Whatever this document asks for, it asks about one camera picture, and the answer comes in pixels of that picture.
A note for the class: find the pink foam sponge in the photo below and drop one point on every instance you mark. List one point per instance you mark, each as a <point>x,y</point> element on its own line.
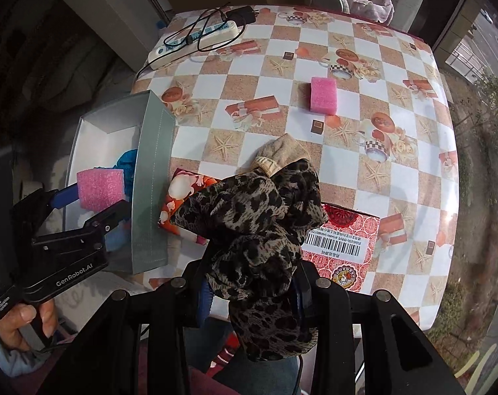
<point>100,189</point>
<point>323,95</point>

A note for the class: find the floral tissue pack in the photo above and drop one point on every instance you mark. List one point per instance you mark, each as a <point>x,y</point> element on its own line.
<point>183,189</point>

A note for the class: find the leopard print cloth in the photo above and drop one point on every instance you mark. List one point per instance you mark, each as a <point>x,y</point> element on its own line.
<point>253,247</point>

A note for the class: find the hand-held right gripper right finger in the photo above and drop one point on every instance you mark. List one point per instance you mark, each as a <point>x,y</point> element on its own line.
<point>299,302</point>

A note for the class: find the pale pink cloth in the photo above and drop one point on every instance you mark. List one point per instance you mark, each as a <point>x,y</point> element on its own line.
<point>372,4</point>

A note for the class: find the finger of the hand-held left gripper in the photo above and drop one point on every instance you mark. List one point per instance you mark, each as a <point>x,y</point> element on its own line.
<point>63,196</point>
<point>111,217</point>

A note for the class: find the beige knit sock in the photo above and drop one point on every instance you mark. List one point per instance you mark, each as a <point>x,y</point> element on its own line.
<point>280,154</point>

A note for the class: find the person's maroon clothing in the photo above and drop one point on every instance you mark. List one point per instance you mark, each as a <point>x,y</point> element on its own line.
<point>166,383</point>

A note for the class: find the white cabinet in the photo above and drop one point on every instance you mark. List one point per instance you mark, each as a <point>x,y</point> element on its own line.
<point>109,4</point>

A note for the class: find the person's leg in jeans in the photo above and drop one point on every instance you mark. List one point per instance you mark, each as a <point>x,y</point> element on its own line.
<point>257,378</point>

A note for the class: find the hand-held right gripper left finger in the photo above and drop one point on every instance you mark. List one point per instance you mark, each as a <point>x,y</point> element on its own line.
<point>204,302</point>

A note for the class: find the red patterned carton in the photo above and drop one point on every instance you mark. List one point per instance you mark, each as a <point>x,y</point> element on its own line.
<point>348,251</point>

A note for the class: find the white cardboard box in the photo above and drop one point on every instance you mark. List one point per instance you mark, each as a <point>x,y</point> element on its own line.
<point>154,197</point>

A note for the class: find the person's left hand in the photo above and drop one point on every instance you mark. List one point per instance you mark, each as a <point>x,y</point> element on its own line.
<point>16,325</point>

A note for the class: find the checkered tablecloth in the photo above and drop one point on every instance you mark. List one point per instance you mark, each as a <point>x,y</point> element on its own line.
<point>273,74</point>

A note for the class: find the white power strip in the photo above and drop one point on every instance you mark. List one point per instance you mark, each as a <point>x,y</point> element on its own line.
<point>191,43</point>

